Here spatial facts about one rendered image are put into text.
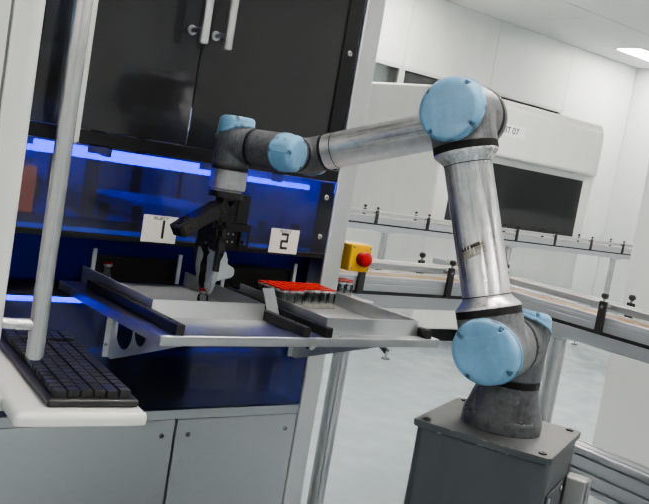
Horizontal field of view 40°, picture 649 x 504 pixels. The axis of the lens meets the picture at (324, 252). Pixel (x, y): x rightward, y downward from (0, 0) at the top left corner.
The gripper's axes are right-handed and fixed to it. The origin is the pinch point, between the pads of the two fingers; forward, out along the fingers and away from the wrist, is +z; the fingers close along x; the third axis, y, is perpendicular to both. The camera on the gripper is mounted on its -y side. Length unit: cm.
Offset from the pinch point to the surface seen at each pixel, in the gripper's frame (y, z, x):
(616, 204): 835, -42, 471
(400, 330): 40.4, 4.3, -17.9
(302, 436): 49, 42, 20
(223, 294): 11.2, 3.3, 9.2
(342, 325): 23.8, 3.5, -17.8
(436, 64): 512, -144, 479
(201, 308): -3.5, 3.3, -6.6
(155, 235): -2.2, -7.3, 19.3
